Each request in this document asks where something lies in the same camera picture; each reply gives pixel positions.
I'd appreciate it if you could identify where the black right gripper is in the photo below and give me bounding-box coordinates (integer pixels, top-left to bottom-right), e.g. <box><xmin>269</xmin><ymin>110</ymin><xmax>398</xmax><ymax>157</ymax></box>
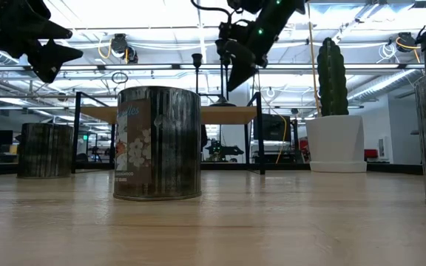
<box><xmin>214</xmin><ymin>20</ymin><xmax>273</xmax><ymax>92</ymax></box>

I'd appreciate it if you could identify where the candle tin with grey wax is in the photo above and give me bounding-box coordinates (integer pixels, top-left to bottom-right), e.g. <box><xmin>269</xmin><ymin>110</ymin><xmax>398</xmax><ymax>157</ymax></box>
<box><xmin>112</xmin><ymin>85</ymin><xmax>203</xmax><ymax>202</ymax></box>

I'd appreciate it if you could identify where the black television screen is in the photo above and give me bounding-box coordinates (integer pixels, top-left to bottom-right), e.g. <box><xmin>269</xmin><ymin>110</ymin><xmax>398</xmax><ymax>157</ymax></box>
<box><xmin>252</xmin><ymin>113</ymin><xmax>292</xmax><ymax>143</ymax></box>

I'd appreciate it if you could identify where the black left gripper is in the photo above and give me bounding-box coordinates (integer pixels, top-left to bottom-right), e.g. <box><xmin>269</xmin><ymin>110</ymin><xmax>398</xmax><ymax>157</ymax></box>
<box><xmin>0</xmin><ymin>0</ymin><xmax>84</xmax><ymax>83</ymax></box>

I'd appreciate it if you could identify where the black hanging cable ring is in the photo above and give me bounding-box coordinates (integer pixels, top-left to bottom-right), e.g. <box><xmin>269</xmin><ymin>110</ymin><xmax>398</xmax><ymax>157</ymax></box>
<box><xmin>111</xmin><ymin>72</ymin><xmax>129</xmax><ymax>85</ymax></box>

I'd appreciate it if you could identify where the wooden shelf with black legs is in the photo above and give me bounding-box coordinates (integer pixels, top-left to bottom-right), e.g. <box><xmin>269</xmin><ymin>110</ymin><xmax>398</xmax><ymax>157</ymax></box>
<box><xmin>71</xmin><ymin>91</ymin><xmax>267</xmax><ymax>176</ymax></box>

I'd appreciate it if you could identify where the white plant pot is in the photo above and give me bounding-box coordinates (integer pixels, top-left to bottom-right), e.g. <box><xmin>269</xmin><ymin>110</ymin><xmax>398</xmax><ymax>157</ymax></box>
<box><xmin>305</xmin><ymin>114</ymin><xmax>368</xmax><ymax>174</ymax></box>

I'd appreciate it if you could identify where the green cactus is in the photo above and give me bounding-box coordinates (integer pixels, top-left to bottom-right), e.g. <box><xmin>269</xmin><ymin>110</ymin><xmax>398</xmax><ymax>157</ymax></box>
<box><xmin>316</xmin><ymin>37</ymin><xmax>350</xmax><ymax>117</ymax></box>

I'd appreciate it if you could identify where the black ceiling cable reel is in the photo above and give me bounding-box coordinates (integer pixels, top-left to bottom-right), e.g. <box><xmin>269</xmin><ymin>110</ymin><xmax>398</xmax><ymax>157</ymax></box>
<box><xmin>396</xmin><ymin>32</ymin><xmax>422</xmax><ymax>64</ymax></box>
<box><xmin>109</xmin><ymin>33</ymin><xmax>139</xmax><ymax>64</ymax></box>

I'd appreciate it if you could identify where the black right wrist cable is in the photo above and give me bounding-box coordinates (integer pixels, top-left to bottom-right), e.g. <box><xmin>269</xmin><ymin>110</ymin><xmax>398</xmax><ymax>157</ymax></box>
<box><xmin>190</xmin><ymin>0</ymin><xmax>233</xmax><ymax>24</ymax></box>

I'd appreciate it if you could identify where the yellow hanging cord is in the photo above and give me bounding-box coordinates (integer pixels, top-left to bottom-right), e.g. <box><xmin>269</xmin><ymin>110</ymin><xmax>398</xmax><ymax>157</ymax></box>
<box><xmin>306</xmin><ymin>0</ymin><xmax>323</xmax><ymax>117</ymax></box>

